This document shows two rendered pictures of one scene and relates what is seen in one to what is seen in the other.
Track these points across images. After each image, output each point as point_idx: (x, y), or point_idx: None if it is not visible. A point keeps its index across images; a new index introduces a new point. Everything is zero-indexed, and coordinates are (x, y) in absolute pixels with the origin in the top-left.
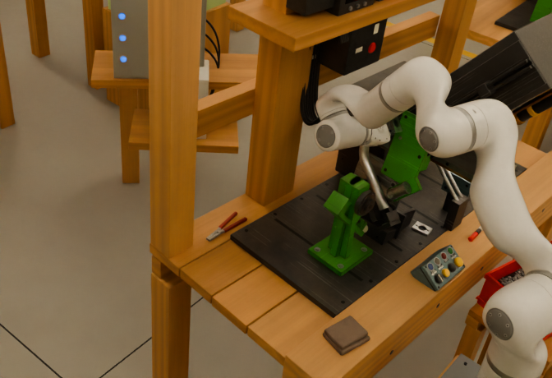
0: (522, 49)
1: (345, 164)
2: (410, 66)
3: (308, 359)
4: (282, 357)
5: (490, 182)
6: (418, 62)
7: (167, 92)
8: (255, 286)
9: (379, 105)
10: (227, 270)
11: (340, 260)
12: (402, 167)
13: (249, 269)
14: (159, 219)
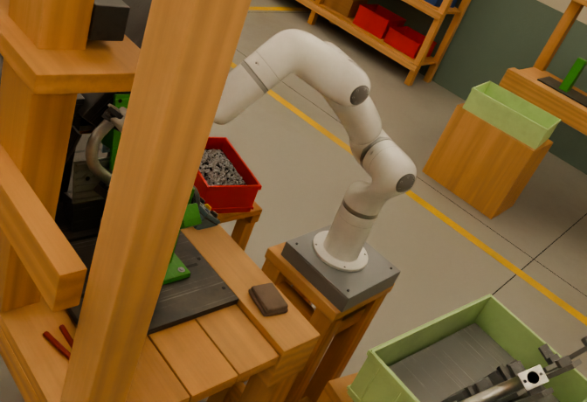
0: None
1: None
2: (295, 45)
3: (290, 336)
4: (277, 358)
5: (368, 102)
6: (299, 38)
7: (174, 228)
8: (183, 350)
9: (257, 94)
10: (152, 370)
11: (172, 266)
12: None
13: (154, 350)
14: (108, 401)
